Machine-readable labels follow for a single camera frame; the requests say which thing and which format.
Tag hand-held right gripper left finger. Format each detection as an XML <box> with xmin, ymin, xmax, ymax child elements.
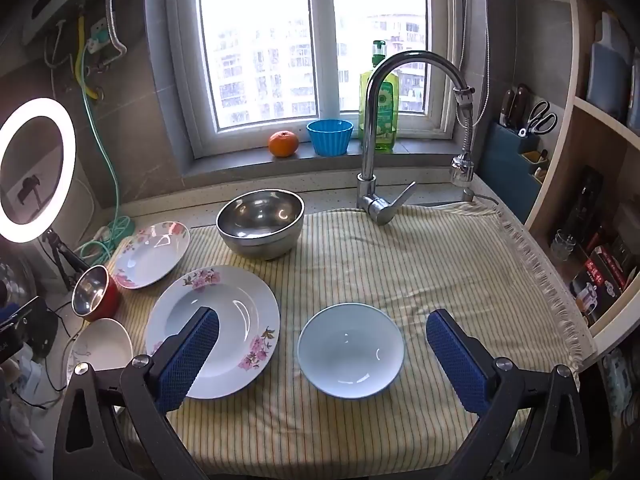
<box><xmin>52</xmin><ymin>306</ymin><xmax>221</xmax><ymax>480</ymax></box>

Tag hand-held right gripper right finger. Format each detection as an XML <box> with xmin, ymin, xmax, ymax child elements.
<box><xmin>426</xmin><ymin>309</ymin><xmax>591</xmax><ymax>480</ymax></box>

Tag large blossom-print white plate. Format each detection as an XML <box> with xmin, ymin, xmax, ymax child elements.
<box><xmin>145</xmin><ymin>265</ymin><xmax>281</xmax><ymax>400</ymax></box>

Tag light blue bowl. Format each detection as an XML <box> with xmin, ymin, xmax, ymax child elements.
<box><xmin>297</xmin><ymin>303</ymin><xmax>406</xmax><ymax>400</ymax></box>

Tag rose-print white plate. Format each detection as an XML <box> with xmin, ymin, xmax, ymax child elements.
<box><xmin>111</xmin><ymin>221</ymin><xmax>191</xmax><ymax>290</ymax></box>

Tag large steel bowl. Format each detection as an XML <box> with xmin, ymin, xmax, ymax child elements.
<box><xmin>216</xmin><ymin>189</ymin><xmax>305</xmax><ymax>261</ymax></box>

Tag white bowl at left edge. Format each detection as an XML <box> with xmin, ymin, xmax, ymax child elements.
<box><xmin>65</xmin><ymin>318</ymin><xmax>134</xmax><ymax>386</ymax></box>

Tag yellow striped cloth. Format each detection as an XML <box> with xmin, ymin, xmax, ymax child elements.
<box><xmin>107</xmin><ymin>205</ymin><xmax>598</xmax><ymax>466</ymax></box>

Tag small glass cup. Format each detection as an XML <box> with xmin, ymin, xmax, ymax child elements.
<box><xmin>551</xmin><ymin>230</ymin><xmax>577</xmax><ymax>262</ymax></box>

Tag red printed box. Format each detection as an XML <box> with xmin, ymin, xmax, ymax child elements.
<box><xmin>570</xmin><ymin>245</ymin><xmax>627</xmax><ymax>327</ymax></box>

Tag blue-grey knife block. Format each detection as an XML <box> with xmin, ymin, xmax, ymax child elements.
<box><xmin>477</xmin><ymin>121</ymin><xmax>551</xmax><ymax>223</ymax></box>

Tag wooden shelf unit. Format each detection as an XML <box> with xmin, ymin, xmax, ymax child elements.
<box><xmin>522</xmin><ymin>0</ymin><xmax>640</xmax><ymax>356</ymax></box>

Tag orange fruit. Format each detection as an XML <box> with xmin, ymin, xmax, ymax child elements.
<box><xmin>268</xmin><ymin>130</ymin><xmax>300</xmax><ymax>158</ymax></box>

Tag chrome faucet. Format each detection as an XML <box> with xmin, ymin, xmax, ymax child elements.
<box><xmin>356</xmin><ymin>51</ymin><xmax>476</xmax><ymax>226</ymax></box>

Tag kitchen scissors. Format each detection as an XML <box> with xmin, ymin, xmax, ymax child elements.
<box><xmin>517</xmin><ymin>101</ymin><xmax>557</xmax><ymax>138</ymax></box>

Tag blue fluted cup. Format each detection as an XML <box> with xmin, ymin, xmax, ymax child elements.
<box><xmin>306</xmin><ymin>119</ymin><xmax>354</xmax><ymax>157</ymax></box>

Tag green dish soap bottle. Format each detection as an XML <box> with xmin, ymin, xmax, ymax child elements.
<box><xmin>359</xmin><ymin>40</ymin><xmax>401</xmax><ymax>153</ymax></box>

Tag yellow gas pipe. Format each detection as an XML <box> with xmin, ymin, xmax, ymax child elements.
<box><xmin>74</xmin><ymin>15</ymin><xmax>99</xmax><ymax>99</ymax></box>

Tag blue plastic container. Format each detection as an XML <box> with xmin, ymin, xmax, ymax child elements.
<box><xmin>586</xmin><ymin>11</ymin><xmax>634</xmax><ymax>122</ymax></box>

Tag window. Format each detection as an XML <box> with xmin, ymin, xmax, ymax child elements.
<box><xmin>165</xmin><ymin>0</ymin><xmax>466</xmax><ymax>146</ymax></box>

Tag ring light with stand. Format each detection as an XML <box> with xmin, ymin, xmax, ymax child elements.
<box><xmin>0</xmin><ymin>97</ymin><xmax>92</xmax><ymax>291</ymax></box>

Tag teal power cable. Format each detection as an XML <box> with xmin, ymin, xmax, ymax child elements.
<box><xmin>79</xmin><ymin>50</ymin><xmax>134</xmax><ymax>262</ymax></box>

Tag metal bead cord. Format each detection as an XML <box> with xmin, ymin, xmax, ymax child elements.
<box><xmin>471</xmin><ymin>0</ymin><xmax>495</xmax><ymax>127</ymax></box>

